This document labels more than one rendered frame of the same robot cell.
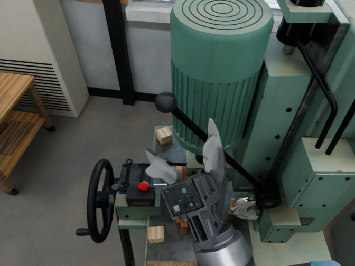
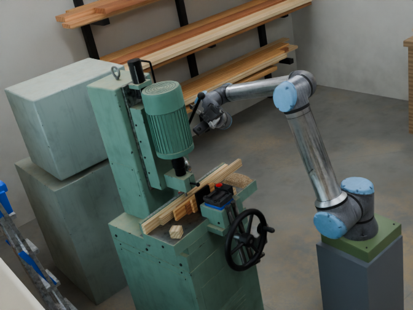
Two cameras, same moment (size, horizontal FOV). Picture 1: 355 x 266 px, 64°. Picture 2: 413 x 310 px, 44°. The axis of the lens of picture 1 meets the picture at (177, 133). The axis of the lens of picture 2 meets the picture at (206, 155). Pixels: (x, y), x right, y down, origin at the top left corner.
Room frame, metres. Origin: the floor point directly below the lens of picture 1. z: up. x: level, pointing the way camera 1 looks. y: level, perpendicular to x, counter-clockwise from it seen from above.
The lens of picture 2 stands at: (1.83, 1.55, 2.19)
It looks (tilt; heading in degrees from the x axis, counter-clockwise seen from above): 26 degrees down; 226
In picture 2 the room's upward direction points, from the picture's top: 12 degrees counter-clockwise
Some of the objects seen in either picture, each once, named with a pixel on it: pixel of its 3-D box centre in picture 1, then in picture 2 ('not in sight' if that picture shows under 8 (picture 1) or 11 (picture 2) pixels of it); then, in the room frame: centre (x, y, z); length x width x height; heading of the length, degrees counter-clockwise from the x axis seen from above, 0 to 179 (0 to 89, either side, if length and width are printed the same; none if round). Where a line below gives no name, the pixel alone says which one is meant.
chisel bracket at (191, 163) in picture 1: (209, 167); (180, 181); (0.47, -0.09, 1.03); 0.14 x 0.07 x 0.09; 90
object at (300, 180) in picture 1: (316, 175); not in sight; (0.32, -0.29, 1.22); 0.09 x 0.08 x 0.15; 90
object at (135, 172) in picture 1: (137, 182); (220, 195); (0.44, 0.12, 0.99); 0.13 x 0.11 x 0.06; 0
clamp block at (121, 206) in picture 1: (140, 192); (221, 208); (0.44, 0.12, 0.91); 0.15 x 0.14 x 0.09; 0
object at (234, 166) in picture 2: not in sight; (203, 189); (0.35, -0.07, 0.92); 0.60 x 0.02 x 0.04; 0
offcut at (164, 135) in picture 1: (164, 135); (176, 232); (0.68, 0.05, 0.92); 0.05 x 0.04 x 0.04; 116
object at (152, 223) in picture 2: not in sight; (188, 196); (0.44, -0.09, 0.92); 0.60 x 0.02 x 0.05; 0
